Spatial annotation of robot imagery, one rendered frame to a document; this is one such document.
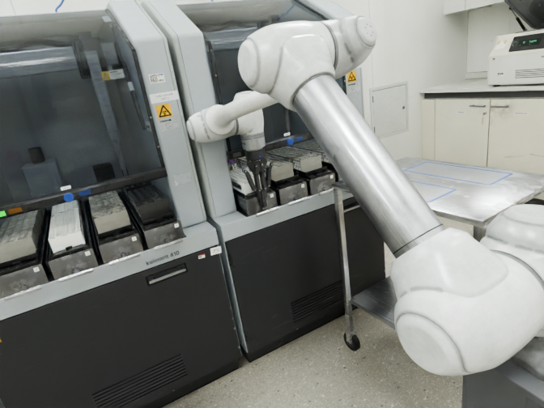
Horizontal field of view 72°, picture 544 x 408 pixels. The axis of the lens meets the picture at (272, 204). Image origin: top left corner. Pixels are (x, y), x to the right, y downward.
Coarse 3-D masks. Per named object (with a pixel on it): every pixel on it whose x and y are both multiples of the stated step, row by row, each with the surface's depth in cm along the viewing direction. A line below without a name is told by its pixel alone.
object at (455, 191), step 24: (408, 168) 151; (432, 168) 146; (456, 168) 142; (480, 168) 138; (336, 192) 147; (432, 192) 123; (456, 192) 120; (480, 192) 117; (504, 192) 114; (528, 192) 112; (336, 216) 152; (456, 216) 105; (480, 216) 101; (384, 288) 168; (384, 312) 153
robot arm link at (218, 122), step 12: (252, 96) 113; (264, 96) 111; (216, 108) 124; (228, 108) 117; (240, 108) 115; (252, 108) 114; (192, 120) 125; (204, 120) 125; (216, 120) 122; (228, 120) 119; (192, 132) 126; (204, 132) 126; (216, 132) 125; (228, 132) 127
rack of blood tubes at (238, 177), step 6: (234, 168) 175; (240, 168) 174; (234, 174) 166; (240, 174) 165; (252, 174) 162; (234, 180) 158; (240, 180) 156; (246, 180) 155; (234, 186) 161; (240, 186) 166; (246, 186) 151; (246, 192) 151; (252, 192) 152
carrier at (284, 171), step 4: (284, 164) 162; (288, 164) 162; (272, 168) 159; (276, 168) 160; (280, 168) 161; (284, 168) 162; (288, 168) 163; (292, 168) 164; (272, 172) 159; (276, 172) 160; (280, 172) 161; (284, 172) 162; (288, 172) 163; (292, 172) 164; (272, 176) 160; (276, 176) 161; (280, 176) 162; (284, 176) 163; (288, 176) 164; (272, 180) 160; (276, 180) 161
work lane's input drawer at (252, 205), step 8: (256, 192) 152; (272, 192) 153; (240, 200) 153; (248, 200) 148; (256, 200) 150; (272, 200) 154; (248, 208) 149; (256, 208) 151; (264, 208) 151; (272, 208) 150
